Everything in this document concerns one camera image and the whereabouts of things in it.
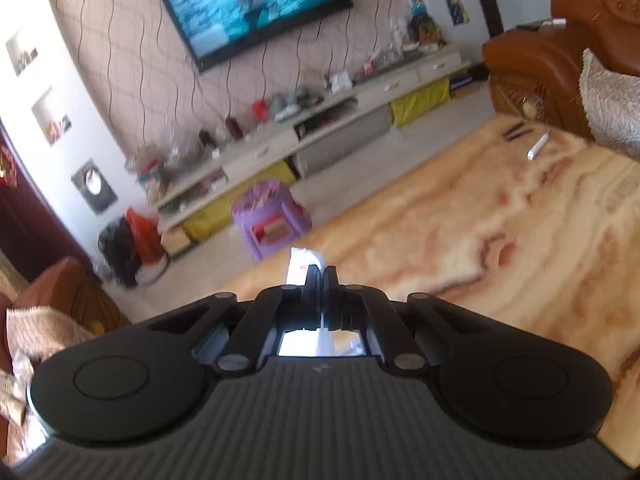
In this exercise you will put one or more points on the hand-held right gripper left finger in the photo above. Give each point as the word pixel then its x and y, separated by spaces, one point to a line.
pixel 311 300

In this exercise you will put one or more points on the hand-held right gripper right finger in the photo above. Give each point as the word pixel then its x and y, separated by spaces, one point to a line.
pixel 331 300

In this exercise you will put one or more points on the white polka dot shirt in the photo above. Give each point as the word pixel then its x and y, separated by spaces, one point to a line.
pixel 300 260

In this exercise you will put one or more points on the purple plastic stool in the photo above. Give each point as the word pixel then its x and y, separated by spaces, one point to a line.
pixel 270 220

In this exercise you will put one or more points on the yellow storage bag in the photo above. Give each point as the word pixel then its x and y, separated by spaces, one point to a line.
pixel 210 216
pixel 420 99

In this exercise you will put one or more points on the cardboard box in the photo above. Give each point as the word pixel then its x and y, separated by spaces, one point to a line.
pixel 176 240

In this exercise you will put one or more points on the grey storage bag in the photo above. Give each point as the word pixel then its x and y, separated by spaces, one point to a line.
pixel 345 140

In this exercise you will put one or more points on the beige television cabinet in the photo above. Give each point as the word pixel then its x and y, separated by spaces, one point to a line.
pixel 310 125

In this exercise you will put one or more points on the red plastic bag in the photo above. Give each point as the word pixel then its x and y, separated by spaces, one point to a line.
pixel 145 235

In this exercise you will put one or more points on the brown bottle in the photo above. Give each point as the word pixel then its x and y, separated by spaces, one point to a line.
pixel 233 128

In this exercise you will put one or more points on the black bottle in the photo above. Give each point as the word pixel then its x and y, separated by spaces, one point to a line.
pixel 207 139

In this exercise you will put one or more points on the red cup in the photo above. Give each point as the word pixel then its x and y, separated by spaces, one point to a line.
pixel 259 110

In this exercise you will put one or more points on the black bag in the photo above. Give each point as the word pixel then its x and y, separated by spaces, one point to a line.
pixel 119 252

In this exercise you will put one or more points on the clear plastic bag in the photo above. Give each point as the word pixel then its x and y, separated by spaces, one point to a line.
pixel 185 145

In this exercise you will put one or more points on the clear food container stack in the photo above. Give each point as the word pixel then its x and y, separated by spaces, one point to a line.
pixel 150 172

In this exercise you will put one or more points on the white tissue box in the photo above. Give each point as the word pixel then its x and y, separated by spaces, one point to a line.
pixel 341 81

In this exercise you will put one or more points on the brown leather sofa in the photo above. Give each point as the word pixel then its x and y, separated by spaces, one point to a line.
pixel 70 280

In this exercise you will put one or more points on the colourful printed bag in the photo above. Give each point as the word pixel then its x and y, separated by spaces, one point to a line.
pixel 426 32

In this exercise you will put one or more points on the dark wooden door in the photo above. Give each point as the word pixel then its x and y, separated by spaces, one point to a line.
pixel 30 220

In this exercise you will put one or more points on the brown leather armchair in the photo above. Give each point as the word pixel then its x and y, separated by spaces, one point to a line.
pixel 540 70

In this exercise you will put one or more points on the blue water jug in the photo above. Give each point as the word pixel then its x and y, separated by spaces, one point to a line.
pixel 416 0

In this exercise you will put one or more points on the red door ornament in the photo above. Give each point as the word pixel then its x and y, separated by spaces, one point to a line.
pixel 6 165

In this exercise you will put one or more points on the white fluffy cushion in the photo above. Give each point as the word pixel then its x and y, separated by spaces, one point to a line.
pixel 610 100

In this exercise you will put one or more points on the grey wall picture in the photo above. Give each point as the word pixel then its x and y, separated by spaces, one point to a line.
pixel 94 186

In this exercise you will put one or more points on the wall television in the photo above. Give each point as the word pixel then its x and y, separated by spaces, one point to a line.
pixel 250 5

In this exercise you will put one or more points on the wall niche photos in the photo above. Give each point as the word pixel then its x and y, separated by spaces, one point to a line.
pixel 52 120
pixel 22 54

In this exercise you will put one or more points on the wall poster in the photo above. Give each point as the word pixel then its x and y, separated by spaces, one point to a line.
pixel 456 6

